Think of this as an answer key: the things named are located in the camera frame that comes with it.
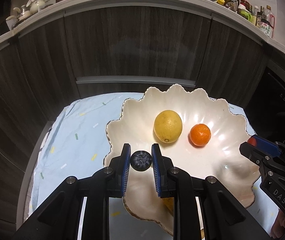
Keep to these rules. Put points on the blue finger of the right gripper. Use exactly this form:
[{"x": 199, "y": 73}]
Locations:
[
  {"x": 254, "y": 155},
  {"x": 266, "y": 146}
]

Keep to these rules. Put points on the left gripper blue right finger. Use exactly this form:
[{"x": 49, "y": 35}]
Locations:
[{"x": 158, "y": 169}]

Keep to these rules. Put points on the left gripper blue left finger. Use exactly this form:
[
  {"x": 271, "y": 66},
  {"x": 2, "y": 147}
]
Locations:
[{"x": 124, "y": 165}]

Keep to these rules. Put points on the small red grape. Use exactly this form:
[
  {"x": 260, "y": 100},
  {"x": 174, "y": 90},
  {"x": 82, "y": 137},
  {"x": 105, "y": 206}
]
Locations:
[{"x": 252, "y": 141}]

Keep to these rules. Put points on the dark blueberry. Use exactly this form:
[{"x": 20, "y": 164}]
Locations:
[{"x": 140, "y": 161}]

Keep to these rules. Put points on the yellow lemon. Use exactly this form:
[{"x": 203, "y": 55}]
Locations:
[{"x": 168, "y": 126}]

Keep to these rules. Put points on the yellow brown mango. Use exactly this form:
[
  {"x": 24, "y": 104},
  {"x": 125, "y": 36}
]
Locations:
[{"x": 169, "y": 203}]

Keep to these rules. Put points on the small orange tangerine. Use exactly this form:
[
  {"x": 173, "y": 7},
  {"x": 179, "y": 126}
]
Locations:
[{"x": 200, "y": 135}]

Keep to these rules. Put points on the person right hand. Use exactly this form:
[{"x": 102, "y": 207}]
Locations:
[{"x": 278, "y": 228}]

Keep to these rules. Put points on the white scalloped ceramic bowl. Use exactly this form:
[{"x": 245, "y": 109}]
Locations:
[{"x": 220, "y": 157}]

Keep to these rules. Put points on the light blue patterned tablecloth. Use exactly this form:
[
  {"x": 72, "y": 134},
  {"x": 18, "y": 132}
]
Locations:
[{"x": 76, "y": 144}]

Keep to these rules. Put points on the soy sauce bottle red label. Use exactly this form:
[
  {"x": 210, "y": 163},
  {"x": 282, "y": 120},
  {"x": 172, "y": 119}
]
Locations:
[{"x": 267, "y": 22}]

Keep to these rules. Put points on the green lidded jar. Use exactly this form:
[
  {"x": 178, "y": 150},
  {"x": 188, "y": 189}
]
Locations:
[{"x": 241, "y": 10}]

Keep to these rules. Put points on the yellow cap jar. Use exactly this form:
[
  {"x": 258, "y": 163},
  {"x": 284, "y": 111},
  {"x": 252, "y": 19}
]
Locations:
[{"x": 220, "y": 2}]

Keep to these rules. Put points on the white teapot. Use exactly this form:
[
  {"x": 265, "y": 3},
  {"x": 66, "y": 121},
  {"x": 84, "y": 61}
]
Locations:
[{"x": 36, "y": 6}]

